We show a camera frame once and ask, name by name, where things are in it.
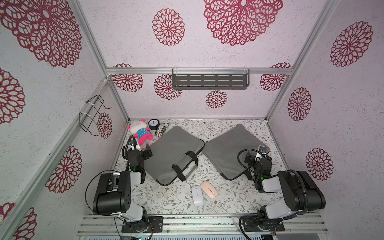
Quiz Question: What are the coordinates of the grey metal wall shelf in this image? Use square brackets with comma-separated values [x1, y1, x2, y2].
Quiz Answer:
[171, 69, 250, 90]

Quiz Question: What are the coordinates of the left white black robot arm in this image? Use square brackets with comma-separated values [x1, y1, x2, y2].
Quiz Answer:
[85, 136, 154, 233]

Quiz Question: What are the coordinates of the grey laptop bag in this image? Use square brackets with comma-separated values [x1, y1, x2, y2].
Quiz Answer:
[203, 125, 271, 181]
[145, 126, 205, 187]

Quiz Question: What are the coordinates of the pink white plush toy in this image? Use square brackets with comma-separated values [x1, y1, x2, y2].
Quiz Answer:
[127, 119, 154, 146]

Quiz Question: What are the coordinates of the aluminium front rail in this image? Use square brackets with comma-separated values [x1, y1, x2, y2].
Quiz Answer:
[75, 213, 329, 237]

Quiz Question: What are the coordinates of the black wire wall rack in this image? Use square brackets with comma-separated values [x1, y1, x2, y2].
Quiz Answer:
[78, 95, 113, 139]

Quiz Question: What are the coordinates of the small striped tool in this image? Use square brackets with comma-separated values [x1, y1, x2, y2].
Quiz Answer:
[155, 122, 169, 138]

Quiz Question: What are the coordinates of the black round gauge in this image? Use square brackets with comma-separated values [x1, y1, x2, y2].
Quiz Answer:
[148, 119, 160, 131]

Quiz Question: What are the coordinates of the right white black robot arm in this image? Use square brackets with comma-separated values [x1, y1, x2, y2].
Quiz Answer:
[237, 149, 326, 240]

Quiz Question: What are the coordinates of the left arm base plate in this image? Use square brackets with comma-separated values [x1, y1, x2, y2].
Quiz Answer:
[121, 216, 164, 234]

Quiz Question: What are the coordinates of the pink computer mouse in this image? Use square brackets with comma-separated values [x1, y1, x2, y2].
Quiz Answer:
[200, 181, 219, 200]

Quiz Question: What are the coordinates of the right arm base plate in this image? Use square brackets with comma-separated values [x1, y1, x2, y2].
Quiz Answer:
[239, 216, 285, 232]

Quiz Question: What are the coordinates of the white computer mouse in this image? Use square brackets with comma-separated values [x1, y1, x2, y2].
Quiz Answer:
[191, 186, 205, 208]

